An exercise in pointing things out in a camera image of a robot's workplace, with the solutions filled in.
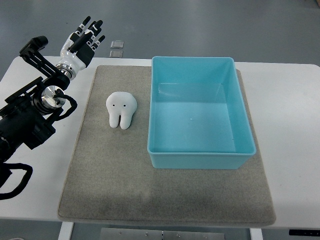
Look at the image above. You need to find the white table leg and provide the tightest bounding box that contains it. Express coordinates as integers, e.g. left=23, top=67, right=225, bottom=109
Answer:
left=249, top=228, right=264, bottom=240
left=58, top=221, right=74, bottom=240

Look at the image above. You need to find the upper floor socket plate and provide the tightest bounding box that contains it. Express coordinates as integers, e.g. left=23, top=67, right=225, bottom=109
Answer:
left=110, top=40, right=124, bottom=49

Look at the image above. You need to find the black table control panel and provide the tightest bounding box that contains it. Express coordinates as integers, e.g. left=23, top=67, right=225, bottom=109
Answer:
left=289, top=229, right=320, bottom=237

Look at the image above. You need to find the grey metal base plate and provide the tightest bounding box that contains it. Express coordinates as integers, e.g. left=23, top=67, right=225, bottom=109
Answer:
left=99, top=227, right=226, bottom=240

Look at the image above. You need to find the grey felt mat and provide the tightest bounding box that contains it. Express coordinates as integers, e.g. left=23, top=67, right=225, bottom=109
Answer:
left=58, top=65, right=276, bottom=227

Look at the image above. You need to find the light blue plastic box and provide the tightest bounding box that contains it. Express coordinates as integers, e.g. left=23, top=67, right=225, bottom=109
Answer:
left=147, top=56, right=257, bottom=170

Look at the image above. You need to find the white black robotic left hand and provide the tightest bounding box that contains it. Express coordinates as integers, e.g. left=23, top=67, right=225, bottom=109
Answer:
left=57, top=16, right=105, bottom=77

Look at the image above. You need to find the floor socket plate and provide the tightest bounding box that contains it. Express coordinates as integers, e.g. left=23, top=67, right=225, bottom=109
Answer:
left=109, top=50, right=123, bottom=58
left=110, top=40, right=124, bottom=49

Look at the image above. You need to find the white right table leg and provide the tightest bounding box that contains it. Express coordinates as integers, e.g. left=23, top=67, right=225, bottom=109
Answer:
left=249, top=228, right=264, bottom=240

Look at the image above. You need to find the lower floor socket plate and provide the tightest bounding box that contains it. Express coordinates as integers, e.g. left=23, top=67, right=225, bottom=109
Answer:
left=109, top=50, right=123, bottom=58

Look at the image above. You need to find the white left table leg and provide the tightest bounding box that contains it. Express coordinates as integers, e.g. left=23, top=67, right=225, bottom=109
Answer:
left=58, top=221, right=74, bottom=240

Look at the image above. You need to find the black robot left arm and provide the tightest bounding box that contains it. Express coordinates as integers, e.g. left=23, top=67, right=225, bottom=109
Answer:
left=0, top=36, right=78, bottom=163

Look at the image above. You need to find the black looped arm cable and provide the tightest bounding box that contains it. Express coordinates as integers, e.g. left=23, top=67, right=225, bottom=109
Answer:
left=0, top=162, right=34, bottom=201

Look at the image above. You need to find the white tooth plush toy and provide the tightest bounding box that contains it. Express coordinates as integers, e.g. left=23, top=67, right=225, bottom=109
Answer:
left=105, top=91, right=138, bottom=130

